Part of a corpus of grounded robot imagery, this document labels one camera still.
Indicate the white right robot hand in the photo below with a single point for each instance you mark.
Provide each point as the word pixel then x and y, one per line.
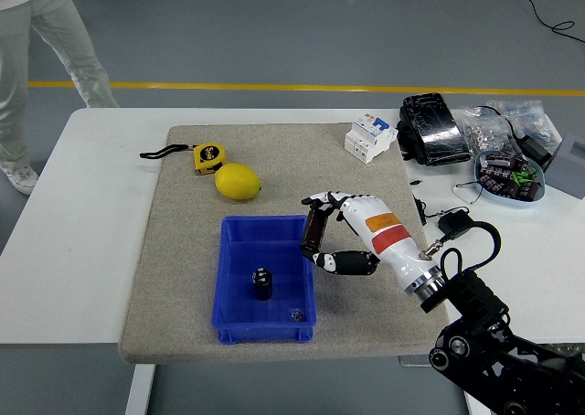
pixel 388 237

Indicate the dark cylindrical battery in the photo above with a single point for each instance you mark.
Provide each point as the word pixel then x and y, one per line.
pixel 262 289
pixel 313 230

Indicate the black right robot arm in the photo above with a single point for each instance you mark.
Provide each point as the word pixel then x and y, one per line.
pixel 475 296

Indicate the blue plastic box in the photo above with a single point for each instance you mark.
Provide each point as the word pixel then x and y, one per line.
pixel 237 296

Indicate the grey box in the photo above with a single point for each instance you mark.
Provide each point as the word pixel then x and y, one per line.
pixel 569 168

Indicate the white circuit breaker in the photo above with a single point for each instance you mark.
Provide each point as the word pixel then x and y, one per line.
pixel 365 143

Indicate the dark capacitor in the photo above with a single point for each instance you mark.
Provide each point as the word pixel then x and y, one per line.
pixel 493 173
pixel 490 185
pixel 510 189
pixel 530 192
pixel 498 160
pixel 521 163

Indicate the black glossy device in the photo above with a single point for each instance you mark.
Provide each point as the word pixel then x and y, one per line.
pixel 439 131

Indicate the grey-brown mat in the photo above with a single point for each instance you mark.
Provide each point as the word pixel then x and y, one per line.
pixel 297 159

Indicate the small dark metal part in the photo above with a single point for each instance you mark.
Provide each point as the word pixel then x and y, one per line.
pixel 295 315

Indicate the light blue bowl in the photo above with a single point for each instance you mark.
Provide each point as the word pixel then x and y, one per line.
pixel 512 201

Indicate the clear bag of nuts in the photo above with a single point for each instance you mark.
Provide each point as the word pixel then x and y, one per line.
pixel 480 134

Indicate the green connector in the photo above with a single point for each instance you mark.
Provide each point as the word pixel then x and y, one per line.
pixel 520 176

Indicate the yellow lemon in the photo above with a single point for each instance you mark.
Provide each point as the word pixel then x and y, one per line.
pixel 237 182

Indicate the clear bag of screws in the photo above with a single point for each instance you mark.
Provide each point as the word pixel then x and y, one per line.
pixel 535 115

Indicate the white table leg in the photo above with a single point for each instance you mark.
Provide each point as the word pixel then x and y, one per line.
pixel 139 392
pixel 473 408

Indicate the yellow tape measure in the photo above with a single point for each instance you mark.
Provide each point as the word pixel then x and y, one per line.
pixel 209 156

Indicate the person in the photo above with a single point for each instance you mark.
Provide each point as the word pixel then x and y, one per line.
pixel 13 67

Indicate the metal bracket under table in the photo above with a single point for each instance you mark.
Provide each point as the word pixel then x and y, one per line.
pixel 411 362

